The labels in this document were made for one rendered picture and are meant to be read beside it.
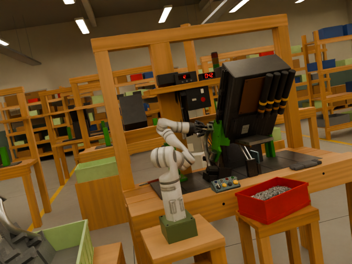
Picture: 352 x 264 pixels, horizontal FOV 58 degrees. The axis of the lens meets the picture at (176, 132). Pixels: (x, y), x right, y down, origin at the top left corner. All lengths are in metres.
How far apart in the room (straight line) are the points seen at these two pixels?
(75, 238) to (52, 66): 10.80
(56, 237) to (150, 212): 0.47
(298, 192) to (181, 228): 0.64
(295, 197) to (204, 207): 0.48
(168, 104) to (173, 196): 1.00
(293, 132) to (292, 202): 1.09
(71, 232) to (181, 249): 0.57
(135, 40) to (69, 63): 9.94
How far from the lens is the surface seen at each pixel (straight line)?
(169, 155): 1.37
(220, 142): 2.02
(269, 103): 1.94
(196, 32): 2.40
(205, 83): 2.24
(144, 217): 1.73
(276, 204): 1.64
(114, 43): 2.27
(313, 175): 2.10
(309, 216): 1.75
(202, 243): 1.42
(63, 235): 1.70
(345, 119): 7.43
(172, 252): 1.40
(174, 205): 1.44
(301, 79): 10.35
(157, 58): 2.29
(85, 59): 12.10
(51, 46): 12.35
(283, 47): 2.69
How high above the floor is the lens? 1.49
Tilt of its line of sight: 7 degrees down
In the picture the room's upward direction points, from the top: 10 degrees counter-clockwise
